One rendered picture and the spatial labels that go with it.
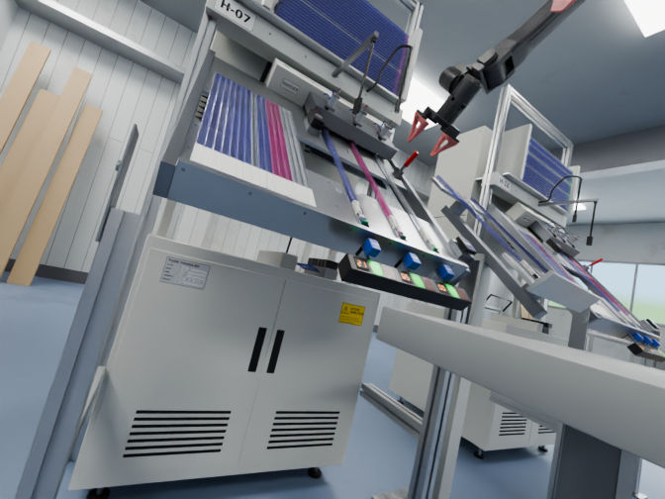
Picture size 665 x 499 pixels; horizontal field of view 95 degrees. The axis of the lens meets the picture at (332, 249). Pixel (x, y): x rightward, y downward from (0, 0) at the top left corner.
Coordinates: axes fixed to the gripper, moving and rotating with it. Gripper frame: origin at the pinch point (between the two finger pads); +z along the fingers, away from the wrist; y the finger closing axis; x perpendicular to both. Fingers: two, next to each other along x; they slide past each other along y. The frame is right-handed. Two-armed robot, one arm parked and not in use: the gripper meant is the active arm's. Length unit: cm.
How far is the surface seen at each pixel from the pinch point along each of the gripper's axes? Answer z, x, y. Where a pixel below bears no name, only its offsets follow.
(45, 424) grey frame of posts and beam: 39, 62, 62
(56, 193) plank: 225, -179, 148
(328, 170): 34.2, -33.7, 6.3
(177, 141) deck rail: 12, 30, 58
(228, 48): 16, -52, 56
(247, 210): 15, 37, 45
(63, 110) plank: 180, -239, 167
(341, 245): 16.2, 36.6, 25.7
